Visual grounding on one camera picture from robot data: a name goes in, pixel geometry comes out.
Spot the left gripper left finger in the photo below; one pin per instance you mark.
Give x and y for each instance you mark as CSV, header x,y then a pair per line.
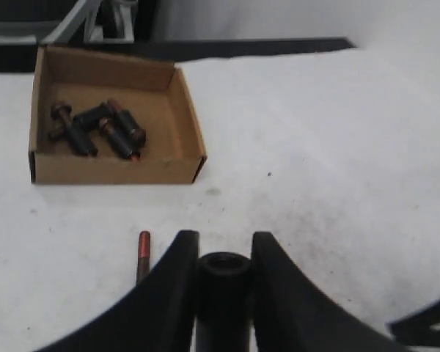
x,y
161,308

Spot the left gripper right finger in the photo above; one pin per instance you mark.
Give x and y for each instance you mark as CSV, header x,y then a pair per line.
x,y
293,315

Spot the black cylindrical sleeve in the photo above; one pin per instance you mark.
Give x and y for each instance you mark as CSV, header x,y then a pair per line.
x,y
223,293

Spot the brown cardboard box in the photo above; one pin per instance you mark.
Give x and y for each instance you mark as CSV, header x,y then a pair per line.
x,y
113,168

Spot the assembled bolt and sleeve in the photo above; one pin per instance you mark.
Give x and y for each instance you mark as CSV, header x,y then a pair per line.
x,y
121,141
91,116
128,122
80,139

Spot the copper threaded bolt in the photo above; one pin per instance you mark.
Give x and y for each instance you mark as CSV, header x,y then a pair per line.
x,y
143,253

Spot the grey metal bench frame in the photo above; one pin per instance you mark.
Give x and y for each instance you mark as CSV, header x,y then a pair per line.
x,y
58,25

